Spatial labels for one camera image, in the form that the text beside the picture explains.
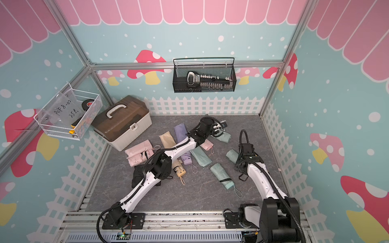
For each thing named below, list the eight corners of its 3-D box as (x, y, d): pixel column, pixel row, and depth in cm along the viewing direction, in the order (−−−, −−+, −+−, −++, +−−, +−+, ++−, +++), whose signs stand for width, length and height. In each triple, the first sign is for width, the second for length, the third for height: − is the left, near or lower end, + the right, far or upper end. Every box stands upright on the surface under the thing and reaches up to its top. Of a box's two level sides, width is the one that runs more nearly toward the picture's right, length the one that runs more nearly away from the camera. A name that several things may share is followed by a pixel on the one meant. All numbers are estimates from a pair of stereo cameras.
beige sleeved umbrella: (164, 150, 103) (164, 148, 101) (158, 136, 110) (157, 135, 108) (176, 144, 105) (176, 143, 104) (169, 132, 112) (169, 130, 111)
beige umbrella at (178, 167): (183, 185, 88) (183, 182, 84) (170, 166, 95) (169, 163, 92) (192, 178, 90) (192, 175, 87) (179, 160, 98) (178, 157, 94)
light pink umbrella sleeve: (131, 167, 94) (129, 165, 91) (126, 153, 100) (124, 150, 98) (156, 155, 99) (155, 153, 96) (150, 142, 106) (149, 139, 103)
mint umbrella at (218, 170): (226, 190, 85) (227, 188, 83) (210, 168, 94) (210, 166, 91) (234, 185, 87) (235, 183, 85) (217, 164, 96) (218, 161, 93)
